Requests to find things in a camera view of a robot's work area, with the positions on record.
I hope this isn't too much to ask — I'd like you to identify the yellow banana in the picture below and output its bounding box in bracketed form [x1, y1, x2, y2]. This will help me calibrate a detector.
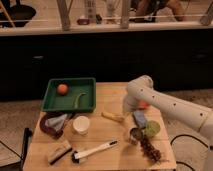
[101, 112, 124, 122]

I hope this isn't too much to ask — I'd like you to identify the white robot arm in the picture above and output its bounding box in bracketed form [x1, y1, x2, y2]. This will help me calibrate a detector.
[123, 75, 213, 138]

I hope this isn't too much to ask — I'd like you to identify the white paper cup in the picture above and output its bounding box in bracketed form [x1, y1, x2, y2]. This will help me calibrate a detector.
[73, 116, 90, 135]

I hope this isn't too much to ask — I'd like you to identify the orange bowl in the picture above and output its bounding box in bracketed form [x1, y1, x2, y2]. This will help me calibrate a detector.
[138, 101, 149, 110]

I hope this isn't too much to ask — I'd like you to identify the blue sponge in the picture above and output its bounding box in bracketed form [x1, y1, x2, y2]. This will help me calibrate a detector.
[133, 110, 147, 129]

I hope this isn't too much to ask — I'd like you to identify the metal can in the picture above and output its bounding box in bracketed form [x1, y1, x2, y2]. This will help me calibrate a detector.
[129, 128, 143, 145]

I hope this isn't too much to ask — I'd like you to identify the green apple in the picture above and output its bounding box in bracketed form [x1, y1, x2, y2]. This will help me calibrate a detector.
[144, 121, 160, 137]

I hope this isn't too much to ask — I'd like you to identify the purple grape bunch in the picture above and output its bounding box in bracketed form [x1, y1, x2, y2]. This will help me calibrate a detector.
[140, 137, 161, 163]

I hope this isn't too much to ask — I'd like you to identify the green bean pod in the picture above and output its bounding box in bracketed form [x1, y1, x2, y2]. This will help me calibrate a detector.
[74, 93, 86, 109]

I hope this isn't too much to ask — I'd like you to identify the green plastic tray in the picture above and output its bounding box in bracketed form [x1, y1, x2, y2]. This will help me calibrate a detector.
[42, 77, 96, 113]

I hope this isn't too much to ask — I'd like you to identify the orange fruit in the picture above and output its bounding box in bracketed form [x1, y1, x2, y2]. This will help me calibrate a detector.
[57, 84, 68, 95]

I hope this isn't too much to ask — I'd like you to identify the grey cloth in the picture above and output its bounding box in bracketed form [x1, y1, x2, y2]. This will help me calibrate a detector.
[45, 114, 67, 131]

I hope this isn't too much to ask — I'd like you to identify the wooden block brush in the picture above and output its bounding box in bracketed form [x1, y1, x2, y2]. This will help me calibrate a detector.
[47, 140, 72, 165]

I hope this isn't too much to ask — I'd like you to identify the black cable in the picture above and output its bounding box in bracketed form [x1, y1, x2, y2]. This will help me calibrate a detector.
[170, 133, 213, 171]

